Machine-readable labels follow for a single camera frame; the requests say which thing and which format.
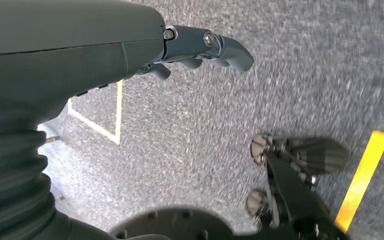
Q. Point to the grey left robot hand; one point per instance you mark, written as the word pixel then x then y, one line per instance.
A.
pixel 62 39

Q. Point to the robot black left leg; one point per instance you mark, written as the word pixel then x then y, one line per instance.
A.
pixel 294 205

